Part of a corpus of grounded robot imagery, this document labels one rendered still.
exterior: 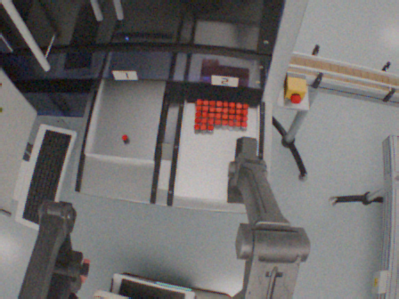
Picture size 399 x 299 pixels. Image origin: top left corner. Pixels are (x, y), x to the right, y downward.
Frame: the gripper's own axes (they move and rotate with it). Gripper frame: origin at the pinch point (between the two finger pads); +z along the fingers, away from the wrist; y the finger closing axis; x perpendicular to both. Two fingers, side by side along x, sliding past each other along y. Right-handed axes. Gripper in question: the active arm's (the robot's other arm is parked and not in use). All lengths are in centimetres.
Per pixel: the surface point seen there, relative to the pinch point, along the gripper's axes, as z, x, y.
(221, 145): 14.6, 5.8, 18.4
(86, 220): 103, 79, -7
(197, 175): 14.4, 12.7, 7.2
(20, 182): 23, 87, -4
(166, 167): 14.6, 23.3, 8.8
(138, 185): 14.7, 31.9, 1.6
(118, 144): 14.9, 41.2, 15.3
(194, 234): 102, 14, -5
